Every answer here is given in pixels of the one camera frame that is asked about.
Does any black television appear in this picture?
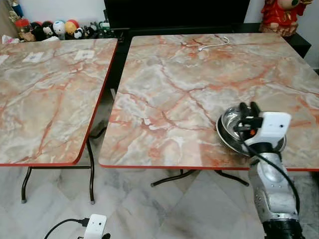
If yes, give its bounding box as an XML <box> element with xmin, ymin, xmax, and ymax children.
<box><xmin>104</xmin><ymin>0</ymin><xmax>251</xmax><ymax>28</ymax></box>

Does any white blue round toy figure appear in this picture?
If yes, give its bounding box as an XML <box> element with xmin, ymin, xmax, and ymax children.
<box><xmin>52</xmin><ymin>19</ymin><xmax>67</xmax><ymax>40</ymax></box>

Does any black folding table leg frame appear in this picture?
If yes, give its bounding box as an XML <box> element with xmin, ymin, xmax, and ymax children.
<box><xmin>151</xmin><ymin>169</ymin><xmax>250</xmax><ymax>188</ymax></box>
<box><xmin>20</xmin><ymin>127</ymin><xmax>108</xmax><ymax>205</ymax></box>

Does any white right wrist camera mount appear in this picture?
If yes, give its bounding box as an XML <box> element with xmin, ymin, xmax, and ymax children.
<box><xmin>253</xmin><ymin>112</ymin><xmax>292</xmax><ymax>146</ymax></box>

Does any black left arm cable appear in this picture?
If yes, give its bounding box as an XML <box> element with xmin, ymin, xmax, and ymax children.
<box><xmin>44</xmin><ymin>218</ymin><xmax>91</xmax><ymax>239</ymax></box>

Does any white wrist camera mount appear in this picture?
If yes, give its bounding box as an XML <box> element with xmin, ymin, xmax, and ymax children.
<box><xmin>253</xmin><ymin>112</ymin><xmax>292</xmax><ymax>146</ymax></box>
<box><xmin>82</xmin><ymin>214</ymin><xmax>108</xmax><ymax>239</ymax></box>

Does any red capped toy figure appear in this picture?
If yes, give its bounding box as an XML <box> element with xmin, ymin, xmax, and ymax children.
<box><xmin>14</xmin><ymin>18</ymin><xmax>33</xmax><ymax>42</ymax></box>

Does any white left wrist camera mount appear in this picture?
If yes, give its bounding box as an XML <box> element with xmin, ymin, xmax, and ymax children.
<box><xmin>82</xmin><ymin>214</ymin><xmax>108</xmax><ymax>239</ymax></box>

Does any white black panda toy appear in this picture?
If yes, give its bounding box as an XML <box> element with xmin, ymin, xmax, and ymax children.
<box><xmin>73</xmin><ymin>27</ymin><xmax>86</xmax><ymax>40</ymax></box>

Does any blue red standing figurine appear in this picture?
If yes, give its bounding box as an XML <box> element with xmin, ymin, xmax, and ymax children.
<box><xmin>10</xmin><ymin>0</ymin><xmax>25</xmax><ymax>20</ymax></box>

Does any red fortune god figurine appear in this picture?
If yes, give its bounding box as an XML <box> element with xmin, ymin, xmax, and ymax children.
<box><xmin>259</xmin><ymin>0</ymin><xmax>308</xmax><ymax>37</ymax></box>

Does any black round toy figure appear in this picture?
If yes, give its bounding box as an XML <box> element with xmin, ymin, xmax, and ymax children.
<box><xmin>42</xmin><ymin>21</ymin><xmax>55</xmax><ymax>40</ymax></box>
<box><xmin>31</xmin><ymin>21</ymin><xmax>44</xmax><ymax>41</ymax></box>

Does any stainless steel bowl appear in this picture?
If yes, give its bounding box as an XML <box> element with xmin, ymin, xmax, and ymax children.
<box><xmin>216</xmin><ymin>106</ymin><xmax>288</xmax><ymax>158</ymax></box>

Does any white square sticker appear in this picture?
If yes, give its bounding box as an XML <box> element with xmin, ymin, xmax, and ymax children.
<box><xmin>73</xmin><ymin>50</ymin><xmax>96</xmax><ymax>61</ymax></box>
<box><xmin>22</xmin><ymin>51</ymin><xmax>45</xmax><ymax>64</ymax></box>

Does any orange red round toy figure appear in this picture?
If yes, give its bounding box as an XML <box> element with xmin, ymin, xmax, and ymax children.
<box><xmin>65</xmin><ymin>19</ymin><xmax>80</xmax><ymax>36</ymax></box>

